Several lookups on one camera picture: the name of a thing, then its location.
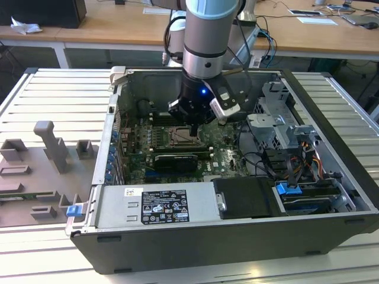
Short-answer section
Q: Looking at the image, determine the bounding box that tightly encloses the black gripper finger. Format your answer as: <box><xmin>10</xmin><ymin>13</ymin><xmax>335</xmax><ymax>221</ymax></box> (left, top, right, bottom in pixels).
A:
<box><xmin>197</xmin><ymin>103</ymin><xmax>217</xmax><ymax>125</ymax></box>
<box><xmin>168</xmin><ymin>99</ymin><xmax>198</xmax><ymax>137</ymax></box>

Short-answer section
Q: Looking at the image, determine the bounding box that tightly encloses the CPU with silver top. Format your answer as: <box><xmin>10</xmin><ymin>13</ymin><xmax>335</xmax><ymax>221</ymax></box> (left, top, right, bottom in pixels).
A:
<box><xmin>175</xmin><ymin>128</ymin><xmax>192</xmax><ymax>142</ymax></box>

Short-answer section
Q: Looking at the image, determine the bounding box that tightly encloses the metal socket cover frame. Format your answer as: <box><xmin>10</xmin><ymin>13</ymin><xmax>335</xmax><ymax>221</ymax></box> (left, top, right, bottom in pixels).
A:
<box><xmin>169</xmin><ymin>125</ymin><xmax>205</xmax><ymax>147</ymax></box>

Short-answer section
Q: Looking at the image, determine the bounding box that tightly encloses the green motherboard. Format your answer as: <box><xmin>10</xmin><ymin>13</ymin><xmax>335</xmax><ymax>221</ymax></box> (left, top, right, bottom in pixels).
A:
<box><xmin>118</xmin><ymin>112</ymin><xmax>246</xmax><ymax>183</ymax></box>

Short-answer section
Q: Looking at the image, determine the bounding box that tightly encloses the black graphics card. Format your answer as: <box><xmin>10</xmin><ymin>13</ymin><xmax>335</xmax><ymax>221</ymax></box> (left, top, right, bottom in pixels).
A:
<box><xmin>153</xmin><ymin>153</ymin><xmax>198</xmax><ymax>174</ymax></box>

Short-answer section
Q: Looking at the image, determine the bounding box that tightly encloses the silver perforated drive cage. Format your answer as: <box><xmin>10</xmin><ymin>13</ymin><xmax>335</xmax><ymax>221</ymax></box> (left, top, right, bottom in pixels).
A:
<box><xmin>246</xmin><ymin>81</ymin><xmax>322</xmax><ymax>150</ymax></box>

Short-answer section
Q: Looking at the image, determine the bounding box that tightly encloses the pale blue teach pendant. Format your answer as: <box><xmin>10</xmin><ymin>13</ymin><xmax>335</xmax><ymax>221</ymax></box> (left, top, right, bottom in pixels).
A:
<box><xmin>229</xmin><ymin>28</ymin><xmax>261</xmax><ymax>68</ymax></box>

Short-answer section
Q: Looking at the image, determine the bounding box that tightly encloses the black plastic shroud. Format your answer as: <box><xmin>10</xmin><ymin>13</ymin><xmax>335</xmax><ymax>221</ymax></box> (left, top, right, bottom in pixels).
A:
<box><xmin>212</xmin><ymin>176</ymin><xmax>284</xmax><ymax>220</ymax></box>

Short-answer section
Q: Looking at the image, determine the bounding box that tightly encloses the wooden desk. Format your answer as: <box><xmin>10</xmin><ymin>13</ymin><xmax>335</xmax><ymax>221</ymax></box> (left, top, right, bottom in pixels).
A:
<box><xmin>0</xmin><ymin>0</ymin><xmax>379</xmax><ymax>63</ymax></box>

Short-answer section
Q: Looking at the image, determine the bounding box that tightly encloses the hard disk in blue carrier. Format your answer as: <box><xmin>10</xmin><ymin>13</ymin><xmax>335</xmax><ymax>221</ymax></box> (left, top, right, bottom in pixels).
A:
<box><xmin>274</xmin><ymin>182</ymin><xmax>338</xmax><ymax>214</ymax></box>

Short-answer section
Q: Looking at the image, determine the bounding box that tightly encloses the silver power supply box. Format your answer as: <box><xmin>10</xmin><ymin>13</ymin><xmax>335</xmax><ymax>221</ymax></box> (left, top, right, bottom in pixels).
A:
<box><xmin>94</xmin><ymin>182</ymin><xmax>227</xmax><ymax>229</ymax></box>

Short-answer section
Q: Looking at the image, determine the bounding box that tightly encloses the black and silver PC case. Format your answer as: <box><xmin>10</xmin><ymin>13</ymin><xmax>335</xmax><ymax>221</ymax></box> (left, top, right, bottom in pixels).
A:
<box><xmin>65</xmin><ymin>65</ymin><xmax>379</xmax><ymax>275</ymax></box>

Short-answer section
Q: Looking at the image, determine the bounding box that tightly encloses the white framed tablet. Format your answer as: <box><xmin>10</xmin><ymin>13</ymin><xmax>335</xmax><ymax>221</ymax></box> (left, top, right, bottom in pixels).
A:
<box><xmin>288</xmin><ymin>8</ymin><xmax>325</xmax><ymax>16</ymax></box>

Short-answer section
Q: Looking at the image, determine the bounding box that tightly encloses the white paper sheet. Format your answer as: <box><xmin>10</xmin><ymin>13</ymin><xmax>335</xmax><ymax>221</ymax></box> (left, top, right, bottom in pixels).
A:
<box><xmin>297</xmin><ymin>16</ymin><xmax>338</xmax><ymax>27</ymax></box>

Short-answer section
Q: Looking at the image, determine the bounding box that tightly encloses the blue plastic latch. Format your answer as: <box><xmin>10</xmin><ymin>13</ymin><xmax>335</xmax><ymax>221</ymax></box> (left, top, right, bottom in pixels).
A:
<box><xmin>66</xmin><ymin>205</ymin><xmax>82</xmax><ymax>219</ymax></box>

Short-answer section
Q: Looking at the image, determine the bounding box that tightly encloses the grey parts rack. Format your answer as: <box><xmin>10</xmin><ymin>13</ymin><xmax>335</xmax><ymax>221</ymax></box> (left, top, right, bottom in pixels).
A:
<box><xmin>0</xmin><ymin>120</ymin><xmax>100</xmax><ymax>228</ymax></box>

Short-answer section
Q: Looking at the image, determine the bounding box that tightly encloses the black box on desk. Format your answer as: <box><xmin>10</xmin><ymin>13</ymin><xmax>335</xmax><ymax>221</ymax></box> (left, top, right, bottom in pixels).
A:
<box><xmin>0</xmin><ymin>0</ymin><xmax>87</xmax><ymax>30</ymax></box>

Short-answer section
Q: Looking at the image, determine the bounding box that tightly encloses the crumpled white paper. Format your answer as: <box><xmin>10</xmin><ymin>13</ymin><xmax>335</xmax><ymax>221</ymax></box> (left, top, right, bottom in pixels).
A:
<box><xmin>10</xmin><ymin>16</ymin><xmax>43</xmax><ymax>36</ymax></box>

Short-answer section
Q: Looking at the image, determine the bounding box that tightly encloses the grey laptop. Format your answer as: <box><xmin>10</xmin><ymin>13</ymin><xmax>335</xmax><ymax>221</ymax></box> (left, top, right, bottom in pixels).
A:
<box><xmin>340</xmin><ymin>13</ymin><xmax>379</xmax><ymax>29</ymax></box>

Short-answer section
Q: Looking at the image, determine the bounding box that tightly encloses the green RAM stick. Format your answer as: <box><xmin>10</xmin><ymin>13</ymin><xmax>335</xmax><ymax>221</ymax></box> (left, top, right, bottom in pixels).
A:
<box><xmin>0</xmin><ymin>192</ymin><xmax>57</xmax><ymax>201</ymax></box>

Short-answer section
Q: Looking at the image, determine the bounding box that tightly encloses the black and white wrist camera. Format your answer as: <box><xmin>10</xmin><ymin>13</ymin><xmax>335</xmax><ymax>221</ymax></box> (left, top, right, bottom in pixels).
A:
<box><xmin>208</xmin><ymin>85</ymin><xmax>241</xmax><ymax>122</ymax></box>

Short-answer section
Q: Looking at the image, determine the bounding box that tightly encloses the black cable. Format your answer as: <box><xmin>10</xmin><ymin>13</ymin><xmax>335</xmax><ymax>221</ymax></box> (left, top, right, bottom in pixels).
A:
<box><xmin>240</xmin><ymin>151</ymin><xmax>279</xmax><ymax>182</ymax></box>

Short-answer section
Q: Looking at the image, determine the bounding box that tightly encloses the grey case handle latch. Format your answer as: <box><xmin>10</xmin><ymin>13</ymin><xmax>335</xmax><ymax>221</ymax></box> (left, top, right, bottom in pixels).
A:
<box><xmin>108</xmin><ymin>66</ymin><xmax>129</xmax><ymax>87</ymax></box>

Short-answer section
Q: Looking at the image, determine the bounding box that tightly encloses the blue cable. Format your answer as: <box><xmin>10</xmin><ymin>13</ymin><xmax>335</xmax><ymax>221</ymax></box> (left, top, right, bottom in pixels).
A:
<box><xmin>257</xmin><ymin>28</ymin><xmax>278</xmax><ymax>68</ymax></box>

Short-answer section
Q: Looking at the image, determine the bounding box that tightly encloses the grey desk cable hatch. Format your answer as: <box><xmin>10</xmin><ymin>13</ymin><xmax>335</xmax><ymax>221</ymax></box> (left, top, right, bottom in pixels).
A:
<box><xmin>143</xmin><ymin>7</ymin><xmax>172</xmax><ymax>15</ymax></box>

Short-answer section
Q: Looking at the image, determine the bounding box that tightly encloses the black disk wire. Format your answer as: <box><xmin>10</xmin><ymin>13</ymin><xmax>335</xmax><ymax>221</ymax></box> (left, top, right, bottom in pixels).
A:
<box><xmin>283</xmin><ymin>158</ymin><xmax>298</xmax><ymax>190</ymax></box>

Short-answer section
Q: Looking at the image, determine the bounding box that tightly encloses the coloured power wire bundle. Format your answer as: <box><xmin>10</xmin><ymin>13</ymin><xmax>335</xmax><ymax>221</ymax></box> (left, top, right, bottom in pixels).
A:
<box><xmin>291</xmin><ymin>141</ymin><xmax>323</xmax><ymax>180</ymax></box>

